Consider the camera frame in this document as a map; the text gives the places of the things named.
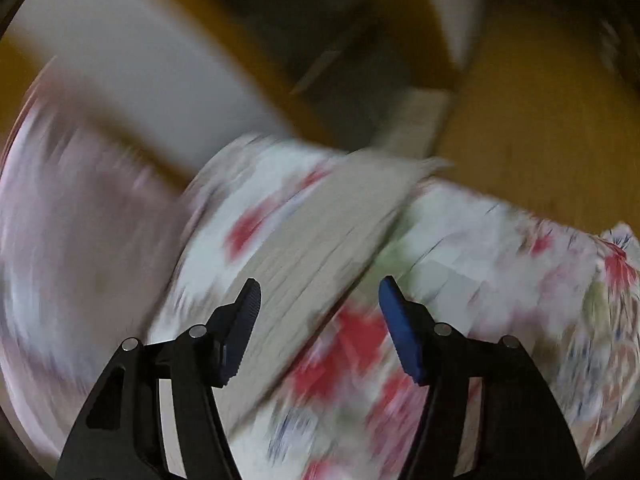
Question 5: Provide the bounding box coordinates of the beige cable knit sweater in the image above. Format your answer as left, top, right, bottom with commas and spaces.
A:
215, 150, 446, 432

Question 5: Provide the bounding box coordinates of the floral bed quilt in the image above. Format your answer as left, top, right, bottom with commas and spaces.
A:
144, 131, 640, 480

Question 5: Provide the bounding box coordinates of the lavender print right pillow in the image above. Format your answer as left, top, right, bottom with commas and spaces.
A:
1, 65, 200, 468

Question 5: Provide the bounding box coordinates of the wooden headboard frame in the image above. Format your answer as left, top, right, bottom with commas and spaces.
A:
1, 0, 639, 233

